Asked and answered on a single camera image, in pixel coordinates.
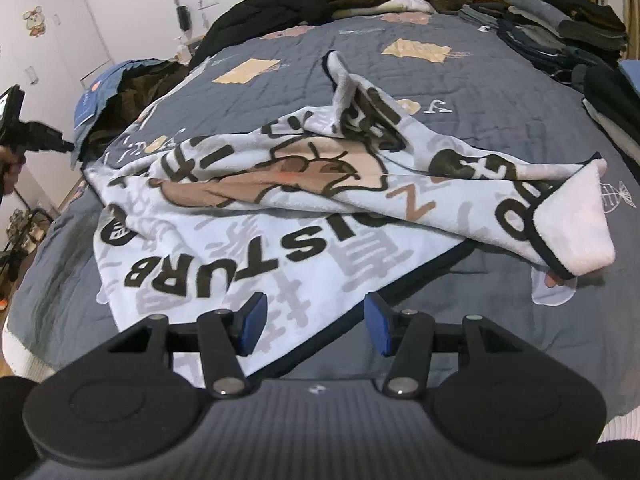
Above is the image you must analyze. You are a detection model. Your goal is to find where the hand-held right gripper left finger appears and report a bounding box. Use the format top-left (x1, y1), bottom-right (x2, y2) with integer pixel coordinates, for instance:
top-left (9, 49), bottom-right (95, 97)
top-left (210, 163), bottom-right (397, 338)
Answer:
top-left (106, 291), bottom-right (269, 400)

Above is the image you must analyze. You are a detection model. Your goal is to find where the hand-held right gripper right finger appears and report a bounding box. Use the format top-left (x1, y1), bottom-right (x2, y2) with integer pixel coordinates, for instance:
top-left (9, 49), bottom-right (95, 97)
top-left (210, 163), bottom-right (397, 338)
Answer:
top-left (364, 291), bottom-right (533, 400)

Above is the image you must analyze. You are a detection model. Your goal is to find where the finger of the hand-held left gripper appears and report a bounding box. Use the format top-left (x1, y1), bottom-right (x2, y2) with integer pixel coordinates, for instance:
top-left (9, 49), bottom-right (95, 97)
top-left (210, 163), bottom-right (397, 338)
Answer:
top-left (46, 129), bottom-right (76, 155)

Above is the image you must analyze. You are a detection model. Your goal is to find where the printed white fleece towel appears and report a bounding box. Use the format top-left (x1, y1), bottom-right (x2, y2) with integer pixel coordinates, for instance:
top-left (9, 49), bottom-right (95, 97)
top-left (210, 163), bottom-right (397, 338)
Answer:
top-left (82, 50), bottom-right (616, 391)

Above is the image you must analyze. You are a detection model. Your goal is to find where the person's left hand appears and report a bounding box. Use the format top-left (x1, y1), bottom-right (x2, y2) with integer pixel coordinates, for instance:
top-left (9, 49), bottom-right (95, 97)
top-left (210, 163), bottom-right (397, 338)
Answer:
top-left (0, 149), bottom-right (26, 196)

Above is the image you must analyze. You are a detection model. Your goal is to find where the white wardrobe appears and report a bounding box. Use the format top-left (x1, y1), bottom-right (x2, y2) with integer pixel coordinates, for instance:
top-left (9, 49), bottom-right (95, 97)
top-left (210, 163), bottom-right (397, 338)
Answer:
top-left (0, 0), bottom-right (118, 241)

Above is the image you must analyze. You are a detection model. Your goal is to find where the black hanging brush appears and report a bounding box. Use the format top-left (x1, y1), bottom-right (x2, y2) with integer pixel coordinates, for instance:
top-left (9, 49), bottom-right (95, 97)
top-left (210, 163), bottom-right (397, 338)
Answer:
top-left (170, 0), bottom-right (194, 41)

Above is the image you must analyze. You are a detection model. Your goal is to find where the white cartoon print bedsheet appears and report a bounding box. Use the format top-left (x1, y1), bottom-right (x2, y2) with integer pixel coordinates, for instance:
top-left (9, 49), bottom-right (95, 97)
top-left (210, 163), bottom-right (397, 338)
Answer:
top-left (0, 317), bottom-right (640, 456)

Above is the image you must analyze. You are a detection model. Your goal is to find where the black jacket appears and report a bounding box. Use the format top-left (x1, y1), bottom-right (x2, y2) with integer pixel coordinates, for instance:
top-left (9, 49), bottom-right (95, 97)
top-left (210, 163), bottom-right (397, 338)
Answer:
top-left (187, 0), bottom-right (333, 63)

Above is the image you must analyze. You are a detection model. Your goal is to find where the cream folded blanket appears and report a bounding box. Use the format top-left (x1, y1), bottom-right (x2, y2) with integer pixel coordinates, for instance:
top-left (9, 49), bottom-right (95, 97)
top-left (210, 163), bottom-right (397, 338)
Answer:
top-left (332, 0), bottom-right (435, 19)

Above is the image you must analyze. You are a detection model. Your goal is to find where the stack of folded dark clothes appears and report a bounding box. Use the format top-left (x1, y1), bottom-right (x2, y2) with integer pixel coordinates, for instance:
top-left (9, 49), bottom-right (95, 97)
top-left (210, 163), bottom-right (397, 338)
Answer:
top-left (457, 0), bottom-right (640, 171)

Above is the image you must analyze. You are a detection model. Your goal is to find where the blue folded cloth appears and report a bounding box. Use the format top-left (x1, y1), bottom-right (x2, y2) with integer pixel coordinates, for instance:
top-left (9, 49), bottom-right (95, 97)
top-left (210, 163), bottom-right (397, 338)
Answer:
top-left (619, 59), bottom-right (640, 92)

